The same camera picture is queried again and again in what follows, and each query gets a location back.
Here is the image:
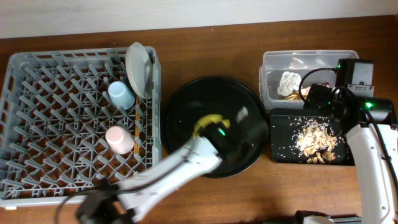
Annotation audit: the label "brown gold coffee sachet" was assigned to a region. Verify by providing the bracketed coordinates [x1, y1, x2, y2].
[284, 82, 330, 100]

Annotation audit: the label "yellow bowl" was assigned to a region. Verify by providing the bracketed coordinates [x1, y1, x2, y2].
[192, 114, 231, 138]

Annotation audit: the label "white napkin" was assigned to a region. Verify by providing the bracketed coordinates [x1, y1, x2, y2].
[277, 72, 302, 96]

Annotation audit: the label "food scraps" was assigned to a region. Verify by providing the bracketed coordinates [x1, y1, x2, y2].
[277, 116, 339, 164]

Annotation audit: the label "wooden chopstick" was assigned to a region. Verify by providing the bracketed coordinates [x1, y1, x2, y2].
[134, 96, 141, 155]

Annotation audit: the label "pink cup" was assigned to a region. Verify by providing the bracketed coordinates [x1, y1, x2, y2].
[105, 126, 135, 154]

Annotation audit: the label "white plate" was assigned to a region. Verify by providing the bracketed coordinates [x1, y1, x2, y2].
[126, 42, 153, 99]

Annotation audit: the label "light blue cup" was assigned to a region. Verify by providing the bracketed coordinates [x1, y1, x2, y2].
[108, 81, 136, 110]

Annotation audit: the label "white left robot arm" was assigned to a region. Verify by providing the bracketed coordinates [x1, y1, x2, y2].
[75, 122, 254, 223]

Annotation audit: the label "grey dishwasher rack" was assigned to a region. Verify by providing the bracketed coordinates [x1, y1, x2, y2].
[1, 47, 162, 208]

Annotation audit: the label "clear plastic bin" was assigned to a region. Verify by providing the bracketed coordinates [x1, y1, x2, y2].
[259, 50, 359, 110]

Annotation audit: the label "black rectangular tray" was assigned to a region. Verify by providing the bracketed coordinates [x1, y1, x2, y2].
[270, 108, 354, 166]

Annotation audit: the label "black round tray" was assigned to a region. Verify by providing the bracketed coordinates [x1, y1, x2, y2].
[162, 77, 269, 179]

